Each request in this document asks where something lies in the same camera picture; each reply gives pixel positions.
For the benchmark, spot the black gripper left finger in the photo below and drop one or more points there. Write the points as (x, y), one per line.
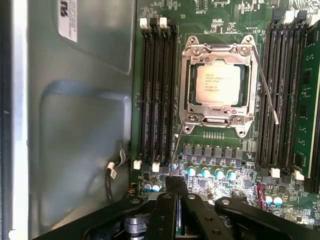
(162, 220)

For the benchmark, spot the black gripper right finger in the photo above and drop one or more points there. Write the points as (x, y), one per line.
(207, 225)

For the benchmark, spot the thin metal locking lever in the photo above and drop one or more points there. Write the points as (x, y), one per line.
(265, 85)
(179, 145)

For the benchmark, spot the silver CPU chip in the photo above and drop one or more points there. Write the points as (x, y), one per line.
(217, 85)

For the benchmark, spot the CPU socket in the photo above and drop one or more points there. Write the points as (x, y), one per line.
(238, 121)

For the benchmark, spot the black open PC case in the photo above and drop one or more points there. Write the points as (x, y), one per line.
(75, 125)

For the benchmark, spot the green RAM stick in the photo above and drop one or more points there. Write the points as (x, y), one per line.
(308, 100)

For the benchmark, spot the green motherboard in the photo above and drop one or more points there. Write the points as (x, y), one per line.
(192, 25)

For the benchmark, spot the white wall sticker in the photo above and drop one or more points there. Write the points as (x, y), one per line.
(67, 22)

